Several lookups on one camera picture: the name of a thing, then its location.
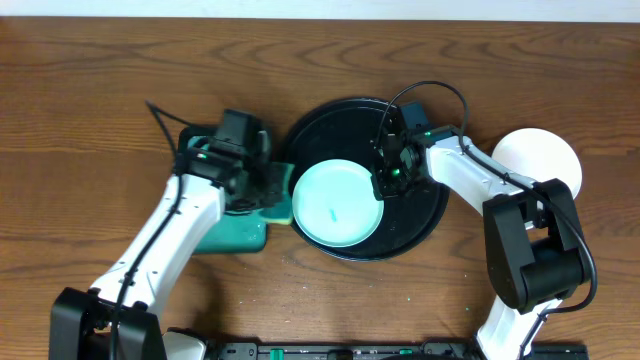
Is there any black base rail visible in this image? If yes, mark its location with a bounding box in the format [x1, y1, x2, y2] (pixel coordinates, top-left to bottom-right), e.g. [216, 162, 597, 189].
[164, 329, 589, 360]

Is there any black rectangular tray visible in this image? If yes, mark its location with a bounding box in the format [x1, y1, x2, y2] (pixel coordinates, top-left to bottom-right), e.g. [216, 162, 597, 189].
[177, 124, 274, 255]

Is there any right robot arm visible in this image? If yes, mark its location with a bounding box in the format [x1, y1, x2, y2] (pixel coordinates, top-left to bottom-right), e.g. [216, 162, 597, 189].
[372, 103, 598, 359]

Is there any mint plate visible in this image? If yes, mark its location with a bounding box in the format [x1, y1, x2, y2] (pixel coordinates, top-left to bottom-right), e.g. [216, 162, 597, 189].
[292, 159, 384, 248]

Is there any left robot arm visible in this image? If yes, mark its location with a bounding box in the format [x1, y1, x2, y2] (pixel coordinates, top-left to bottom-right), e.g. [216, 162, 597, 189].
[48, 109, 293, 359]

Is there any green scrubbing sponge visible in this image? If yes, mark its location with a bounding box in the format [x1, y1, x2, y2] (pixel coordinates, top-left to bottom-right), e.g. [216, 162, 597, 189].
[258, 162, 294, 225]

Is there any white plate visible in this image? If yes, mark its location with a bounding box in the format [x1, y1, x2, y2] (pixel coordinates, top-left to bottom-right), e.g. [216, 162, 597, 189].
[491, 128, 583, 199]

